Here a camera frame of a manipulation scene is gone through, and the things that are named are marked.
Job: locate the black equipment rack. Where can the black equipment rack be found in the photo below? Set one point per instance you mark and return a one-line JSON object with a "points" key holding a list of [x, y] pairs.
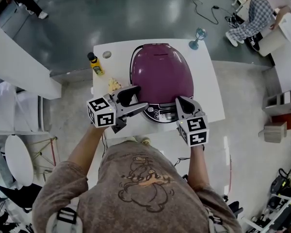
{"points": [[281, 203]]}

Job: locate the crumpled pale yellow wrapper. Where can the crumpled pale yellow wrapper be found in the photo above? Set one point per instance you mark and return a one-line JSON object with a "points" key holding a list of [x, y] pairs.
{"points": [[114, 84]]}

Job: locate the person's left forearm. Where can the person's left forearm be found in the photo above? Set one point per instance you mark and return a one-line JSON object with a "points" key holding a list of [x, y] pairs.
{"points": [[85, 149]]}

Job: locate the yellow bottle with black cap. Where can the yellow bottle with black cap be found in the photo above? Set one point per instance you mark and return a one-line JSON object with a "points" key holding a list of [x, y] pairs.
{"points": [[97, 65]]}

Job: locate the purple rice cooker lid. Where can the purple rice cooker lid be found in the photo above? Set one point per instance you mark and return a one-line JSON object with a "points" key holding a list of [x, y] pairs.
{"points": [[160, 76]]}

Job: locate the person's yellow shoe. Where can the person's yellow shoe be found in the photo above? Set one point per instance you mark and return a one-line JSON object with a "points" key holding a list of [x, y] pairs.
{"points": [[145, 140]]}

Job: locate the white cabinet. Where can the white cabinet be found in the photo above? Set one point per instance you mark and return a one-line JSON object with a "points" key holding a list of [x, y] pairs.
{"points": [[12, 110]]}

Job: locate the dark green lantern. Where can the dark green lantern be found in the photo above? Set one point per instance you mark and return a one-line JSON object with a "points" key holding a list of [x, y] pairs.
{"points": [[198, 36]]}

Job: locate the grey box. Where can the grey box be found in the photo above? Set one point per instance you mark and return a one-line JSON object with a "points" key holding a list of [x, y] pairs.
{"points": [[274, 132]]}

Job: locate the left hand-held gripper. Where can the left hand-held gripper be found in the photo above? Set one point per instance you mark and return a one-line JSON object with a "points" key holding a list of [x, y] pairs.
{"points": [[103, 113]]}

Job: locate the white counter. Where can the white counter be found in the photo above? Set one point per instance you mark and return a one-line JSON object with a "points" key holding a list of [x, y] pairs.
{"points": [[19, 62]]}

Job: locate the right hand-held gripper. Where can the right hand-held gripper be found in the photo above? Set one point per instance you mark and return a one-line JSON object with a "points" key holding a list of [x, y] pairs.
{"points": [[195, 131]]}

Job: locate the person's right forearm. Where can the person's right forearm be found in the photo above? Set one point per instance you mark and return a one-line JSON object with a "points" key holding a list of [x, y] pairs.
{"points": [[198, 164]]}

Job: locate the person's brown printed shirt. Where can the person's brown printed shirt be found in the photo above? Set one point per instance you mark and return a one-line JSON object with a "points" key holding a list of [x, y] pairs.
{"points": [[135, 193]]}

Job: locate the black shoe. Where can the black shoe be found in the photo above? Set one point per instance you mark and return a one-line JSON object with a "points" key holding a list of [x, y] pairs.
{"points": [[254, 43]]}

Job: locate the round white table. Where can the round white table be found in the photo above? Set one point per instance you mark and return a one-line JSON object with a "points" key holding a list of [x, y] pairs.
{"points": [[18, 159]]}

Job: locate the black chair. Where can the black chair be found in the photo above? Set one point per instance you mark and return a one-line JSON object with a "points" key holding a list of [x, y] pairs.
{"points": [[14, 195]]}

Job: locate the silver rice cooker base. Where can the silver rice cooker base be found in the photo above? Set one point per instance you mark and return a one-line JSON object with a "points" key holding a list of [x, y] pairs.
{"points": [[163, 113]]}

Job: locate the grey step stool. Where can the grey step stool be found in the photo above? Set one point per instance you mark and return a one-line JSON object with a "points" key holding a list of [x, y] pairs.
{"points": [[280, 102]]}

